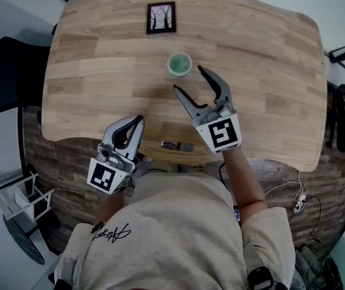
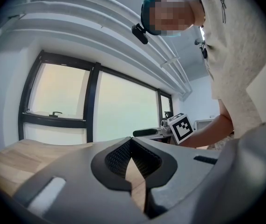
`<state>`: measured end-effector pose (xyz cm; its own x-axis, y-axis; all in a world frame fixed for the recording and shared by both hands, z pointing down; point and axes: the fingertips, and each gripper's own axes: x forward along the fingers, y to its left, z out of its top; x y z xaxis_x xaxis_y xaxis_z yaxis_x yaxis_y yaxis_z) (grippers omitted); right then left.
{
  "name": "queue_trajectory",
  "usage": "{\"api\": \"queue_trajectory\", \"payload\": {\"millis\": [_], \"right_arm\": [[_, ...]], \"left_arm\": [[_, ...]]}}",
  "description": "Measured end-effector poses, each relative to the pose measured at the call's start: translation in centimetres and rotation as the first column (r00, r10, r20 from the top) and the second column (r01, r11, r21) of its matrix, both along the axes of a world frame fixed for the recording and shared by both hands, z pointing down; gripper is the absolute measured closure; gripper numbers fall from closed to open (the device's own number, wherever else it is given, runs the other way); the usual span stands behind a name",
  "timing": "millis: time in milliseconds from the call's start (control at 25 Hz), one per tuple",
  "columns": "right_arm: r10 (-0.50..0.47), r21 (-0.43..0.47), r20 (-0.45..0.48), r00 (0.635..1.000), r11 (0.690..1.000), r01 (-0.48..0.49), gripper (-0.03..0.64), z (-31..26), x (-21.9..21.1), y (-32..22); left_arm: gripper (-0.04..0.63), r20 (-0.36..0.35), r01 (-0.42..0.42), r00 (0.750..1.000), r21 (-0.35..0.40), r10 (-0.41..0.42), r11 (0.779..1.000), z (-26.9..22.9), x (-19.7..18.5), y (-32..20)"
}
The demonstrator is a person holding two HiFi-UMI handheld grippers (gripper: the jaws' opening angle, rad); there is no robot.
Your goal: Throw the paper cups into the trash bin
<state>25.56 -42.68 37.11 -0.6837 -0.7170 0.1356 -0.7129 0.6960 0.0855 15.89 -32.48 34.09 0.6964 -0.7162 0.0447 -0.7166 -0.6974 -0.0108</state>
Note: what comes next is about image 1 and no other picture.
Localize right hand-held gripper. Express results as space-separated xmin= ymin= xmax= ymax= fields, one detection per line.
xmin=172 ymin=65 xmax=242 ymax=154

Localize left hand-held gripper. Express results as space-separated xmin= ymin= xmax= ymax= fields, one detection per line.
xmin=86 ymin=114 xmax=146 ymax=195

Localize green paper cup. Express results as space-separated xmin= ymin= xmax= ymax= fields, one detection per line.
xmin=166 ymin=51 xmax=193 ymax=80

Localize person's left forearm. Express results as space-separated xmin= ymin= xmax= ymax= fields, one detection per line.
xmin=95 ymin=190 xmax=126 ymax=225

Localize person's right forearm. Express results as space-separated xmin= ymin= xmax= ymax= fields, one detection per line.
xmin=222 ymin=146 xmax=268 ymax=226

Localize light wooden table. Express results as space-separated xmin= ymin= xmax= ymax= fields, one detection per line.
xmin=40 ymin=0 xmax=329 ymax=173

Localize person's gray jeans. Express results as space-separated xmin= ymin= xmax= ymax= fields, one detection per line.
xmin=143 ymin=158 xmax=221 ymax=175

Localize black framed picture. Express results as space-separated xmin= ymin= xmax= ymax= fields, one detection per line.
xmin=146 ymin=1 xmax=178 ymax=36

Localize person in white shirt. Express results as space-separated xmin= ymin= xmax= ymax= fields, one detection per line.
xmin=54 ymin=172 xmax=297 ymax=290

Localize white wooden chair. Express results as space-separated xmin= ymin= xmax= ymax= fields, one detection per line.
xmin=0 ymin=172 xmax=55 ymax=234

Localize gray fabric bundle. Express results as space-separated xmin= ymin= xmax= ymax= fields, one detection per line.
xmin=294 ymin=243 xmax=345 ymax=290

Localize black waist cable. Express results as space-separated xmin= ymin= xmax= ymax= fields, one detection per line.
xmin=218 ymin=161 xmax=232 ymax=192

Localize thin white floor cable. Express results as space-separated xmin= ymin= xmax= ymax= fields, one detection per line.
xmin=37 ymin=187 xmax=103 ymax=199

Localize white power strip with cable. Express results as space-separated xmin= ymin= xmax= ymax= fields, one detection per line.
xmin=264 ymin=170 xmax=305 ymax=202

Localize black floor cable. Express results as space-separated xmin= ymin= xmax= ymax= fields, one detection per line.
xmin=288 ymin=195 xmax=323 ymax=244

